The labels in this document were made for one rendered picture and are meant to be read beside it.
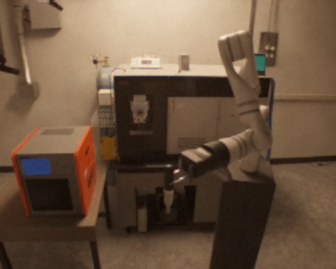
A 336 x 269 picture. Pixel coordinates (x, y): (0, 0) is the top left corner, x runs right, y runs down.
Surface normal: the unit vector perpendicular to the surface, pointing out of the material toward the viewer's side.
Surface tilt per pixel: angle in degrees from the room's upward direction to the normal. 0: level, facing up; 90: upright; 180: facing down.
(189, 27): 90
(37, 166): 90
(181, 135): 90
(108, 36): 90
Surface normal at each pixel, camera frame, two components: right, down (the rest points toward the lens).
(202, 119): 0.11, 0.38
